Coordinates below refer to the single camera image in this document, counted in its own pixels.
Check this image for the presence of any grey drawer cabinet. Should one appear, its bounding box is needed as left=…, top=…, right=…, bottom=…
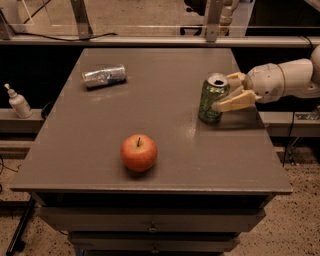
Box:
left=12, top=48, right=291, bottom=256

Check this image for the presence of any black cable on ledge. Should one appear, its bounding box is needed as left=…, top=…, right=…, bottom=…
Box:
left=0, top=8, right=118, bottom=42

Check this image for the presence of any right metal bracket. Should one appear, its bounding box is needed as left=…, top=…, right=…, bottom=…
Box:
left=205, top=0, right=223, bottom=42

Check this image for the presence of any left metal bracket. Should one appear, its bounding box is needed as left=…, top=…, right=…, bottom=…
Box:
left=70, top=0, right=93, bottom=40

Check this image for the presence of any green soda can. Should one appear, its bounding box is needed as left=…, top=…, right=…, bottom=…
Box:
left=198, top=73, right=230, bottom=124

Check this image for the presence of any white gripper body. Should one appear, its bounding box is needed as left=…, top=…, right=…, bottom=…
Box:
left=246, top=63, right=285, bottom=104

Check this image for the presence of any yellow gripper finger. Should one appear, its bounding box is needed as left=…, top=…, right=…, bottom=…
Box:
left=212, top=89, right=260, bottom=113
left=227, top=72, right=246, bottom=90

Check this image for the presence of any black floor stand leg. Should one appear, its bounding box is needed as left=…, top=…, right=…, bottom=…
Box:
left=5, top=198, right=35, bottom=256

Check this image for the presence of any silver blue can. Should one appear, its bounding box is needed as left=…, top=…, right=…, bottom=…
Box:
left=82, top=64, right=127, bottom=88

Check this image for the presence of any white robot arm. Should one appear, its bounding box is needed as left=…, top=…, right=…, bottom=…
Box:
left=211, top=45, right=320, bottom=112

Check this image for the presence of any red apple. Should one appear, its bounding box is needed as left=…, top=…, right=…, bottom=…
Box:
left=120, top=134, right=158, bottom=172

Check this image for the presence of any metal bracket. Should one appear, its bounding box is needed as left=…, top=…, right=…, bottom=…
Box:
left=205, top=0, right=223, bottom=42
left=70, top=0, right=93, bottom=40

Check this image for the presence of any white pump bottle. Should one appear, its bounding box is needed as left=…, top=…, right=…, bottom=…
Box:
left=4, top=84, right=33, bottom=119

